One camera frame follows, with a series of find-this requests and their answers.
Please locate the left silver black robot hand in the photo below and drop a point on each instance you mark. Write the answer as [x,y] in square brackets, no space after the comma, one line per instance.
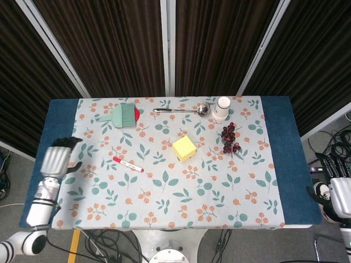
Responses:
[56,161]

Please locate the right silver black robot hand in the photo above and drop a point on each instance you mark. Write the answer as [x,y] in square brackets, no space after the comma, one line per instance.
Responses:
[341,194]

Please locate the red and white marker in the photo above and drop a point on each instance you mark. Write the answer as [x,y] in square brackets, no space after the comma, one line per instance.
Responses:
[129,165]

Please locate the yellow cube block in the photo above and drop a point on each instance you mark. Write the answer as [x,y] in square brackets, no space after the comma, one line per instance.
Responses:
[183,148]

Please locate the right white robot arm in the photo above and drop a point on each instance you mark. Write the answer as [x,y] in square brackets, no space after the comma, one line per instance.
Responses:
[346,238]

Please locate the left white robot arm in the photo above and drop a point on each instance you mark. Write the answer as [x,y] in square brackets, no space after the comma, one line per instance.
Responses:
[41,205]

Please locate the green hand brush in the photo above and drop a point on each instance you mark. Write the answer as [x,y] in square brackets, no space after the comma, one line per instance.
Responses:
[124,116]

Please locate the blue felt table cover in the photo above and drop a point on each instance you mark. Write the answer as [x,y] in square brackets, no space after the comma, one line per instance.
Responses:
[285,164]

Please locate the dark folding screen panel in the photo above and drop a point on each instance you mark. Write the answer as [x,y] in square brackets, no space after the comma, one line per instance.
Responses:
[109,49]
[219,46]
[24,82]
[315,68]

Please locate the yellow floor tape strip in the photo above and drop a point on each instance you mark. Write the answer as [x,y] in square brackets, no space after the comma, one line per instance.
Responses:
[74,246]

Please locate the red round disc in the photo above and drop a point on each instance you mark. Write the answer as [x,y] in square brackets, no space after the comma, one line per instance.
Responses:
[137,113]

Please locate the floral print tablecloth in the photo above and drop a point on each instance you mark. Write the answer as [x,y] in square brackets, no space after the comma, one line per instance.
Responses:
[175,197]

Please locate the dark purple grape bunch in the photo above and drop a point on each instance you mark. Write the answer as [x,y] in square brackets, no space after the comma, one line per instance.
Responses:
[228,137]

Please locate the round gray robot torso top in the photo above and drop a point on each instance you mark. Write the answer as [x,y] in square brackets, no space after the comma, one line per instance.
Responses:
[170,253]

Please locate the white paper cup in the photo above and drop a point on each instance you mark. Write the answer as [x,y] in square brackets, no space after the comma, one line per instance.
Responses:
[220,111]

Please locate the stainless steel ladle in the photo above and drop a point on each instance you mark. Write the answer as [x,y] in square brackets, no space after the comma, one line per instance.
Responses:
[203,109]

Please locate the gray metal tube frame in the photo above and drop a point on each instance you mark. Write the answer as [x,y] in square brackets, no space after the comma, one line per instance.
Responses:
[318,246]

